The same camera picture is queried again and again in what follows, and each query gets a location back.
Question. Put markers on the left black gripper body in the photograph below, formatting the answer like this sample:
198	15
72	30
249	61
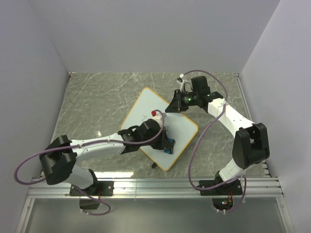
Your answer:
159	143

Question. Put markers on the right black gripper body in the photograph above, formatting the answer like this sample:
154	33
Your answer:
187	100

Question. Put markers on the white board with yellow frame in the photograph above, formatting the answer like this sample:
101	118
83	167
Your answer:
178	127

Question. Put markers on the blue whiteboard eraser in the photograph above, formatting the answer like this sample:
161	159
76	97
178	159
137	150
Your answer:
170	150

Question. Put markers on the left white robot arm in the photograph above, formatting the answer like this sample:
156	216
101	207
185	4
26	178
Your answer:
60	163

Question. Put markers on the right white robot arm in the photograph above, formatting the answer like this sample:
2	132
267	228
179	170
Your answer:
251	145

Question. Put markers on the black board stand foot right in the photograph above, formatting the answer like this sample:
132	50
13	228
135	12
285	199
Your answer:
154	165

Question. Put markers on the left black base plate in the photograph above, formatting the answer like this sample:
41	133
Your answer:
99	188

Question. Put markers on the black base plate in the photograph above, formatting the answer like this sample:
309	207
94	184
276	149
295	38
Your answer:
233	188
99	188

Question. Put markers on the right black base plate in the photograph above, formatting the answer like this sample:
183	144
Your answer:
233	188

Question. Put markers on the aluminium rail frame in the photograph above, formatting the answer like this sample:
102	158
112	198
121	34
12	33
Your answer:
145	200

